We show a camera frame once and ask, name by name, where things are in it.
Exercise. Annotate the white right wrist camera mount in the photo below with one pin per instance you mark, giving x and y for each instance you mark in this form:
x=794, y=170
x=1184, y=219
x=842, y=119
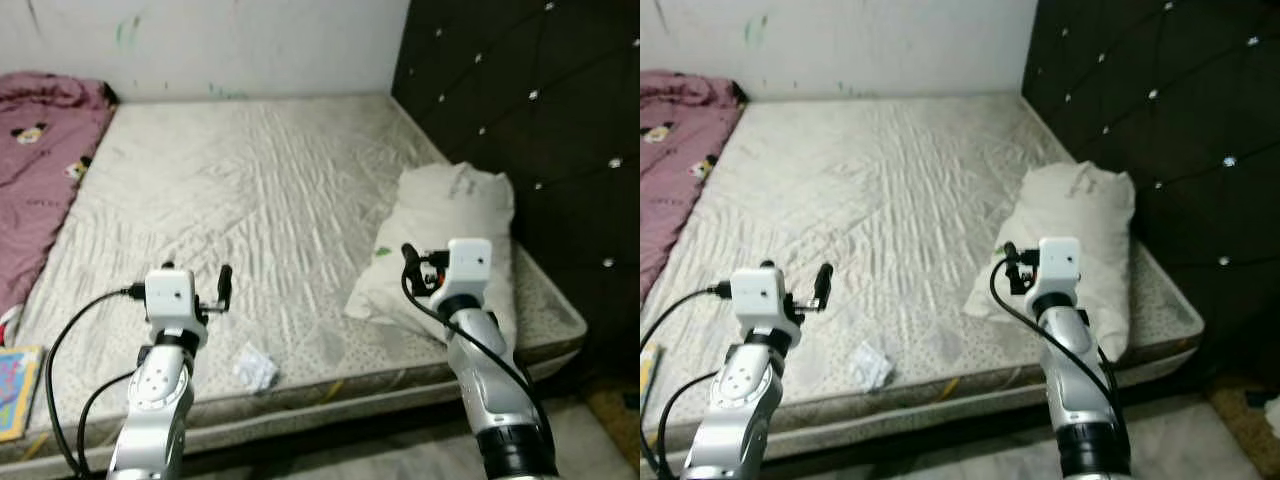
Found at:
x=470, y=262
x=1060, y=262

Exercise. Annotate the grey quilted mattress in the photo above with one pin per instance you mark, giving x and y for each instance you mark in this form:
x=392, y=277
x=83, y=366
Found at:
x=880, y=200
x=250, y=200

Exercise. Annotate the white paper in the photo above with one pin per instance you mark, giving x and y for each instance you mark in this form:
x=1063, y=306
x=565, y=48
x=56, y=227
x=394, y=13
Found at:
x=255, y=368
x=872, y=366

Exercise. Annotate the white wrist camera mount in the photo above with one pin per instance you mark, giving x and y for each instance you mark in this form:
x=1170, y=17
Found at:
x=470, y=262
x=170, y=295
x=1060, y=262
x=757, y=293

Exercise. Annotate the black tufted headboard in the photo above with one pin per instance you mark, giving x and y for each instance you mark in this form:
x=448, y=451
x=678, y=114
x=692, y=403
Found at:
x=1160, y=110
x=520, y=100

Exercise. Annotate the white crumpled cloth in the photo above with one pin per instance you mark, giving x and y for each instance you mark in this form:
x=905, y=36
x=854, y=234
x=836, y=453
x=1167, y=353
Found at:
x=1272, y=418

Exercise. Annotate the white pillow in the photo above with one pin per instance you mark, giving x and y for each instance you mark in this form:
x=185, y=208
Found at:
x=1070, y=205
x=440, y=220

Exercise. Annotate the colourful children's book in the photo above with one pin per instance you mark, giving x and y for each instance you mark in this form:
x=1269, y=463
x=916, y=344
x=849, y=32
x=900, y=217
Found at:
x=18, y=395
x=648, y=378

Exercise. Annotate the pink cartoon print blanket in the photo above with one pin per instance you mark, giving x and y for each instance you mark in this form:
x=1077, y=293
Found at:
x=40, y=170
x=675, y=170

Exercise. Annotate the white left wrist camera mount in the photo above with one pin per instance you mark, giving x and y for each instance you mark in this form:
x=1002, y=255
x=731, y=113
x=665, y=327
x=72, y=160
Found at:
x=757, y=293
x=170, y=295

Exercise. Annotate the brown floor mat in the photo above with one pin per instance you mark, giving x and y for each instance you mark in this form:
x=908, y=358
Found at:
x=615, y=425
x=1235, y=430

